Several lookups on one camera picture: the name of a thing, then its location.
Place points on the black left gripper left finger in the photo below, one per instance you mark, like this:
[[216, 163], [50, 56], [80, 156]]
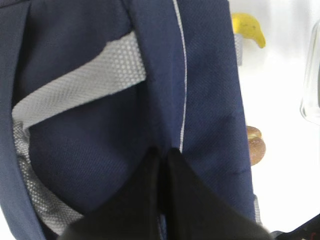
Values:
[[131, 214]]

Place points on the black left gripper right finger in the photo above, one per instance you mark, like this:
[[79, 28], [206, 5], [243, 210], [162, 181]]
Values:
[[195, 213]]

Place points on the brown bread roll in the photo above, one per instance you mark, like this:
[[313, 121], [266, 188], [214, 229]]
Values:
[[256, 144]]

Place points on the navy blue lunch bag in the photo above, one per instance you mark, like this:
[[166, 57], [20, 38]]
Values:
[[88, 86]]

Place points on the green lidded glass container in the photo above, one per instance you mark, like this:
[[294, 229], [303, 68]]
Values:
[[310, 102]]

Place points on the yellow banana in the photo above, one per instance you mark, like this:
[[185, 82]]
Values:
[[248, 27]]

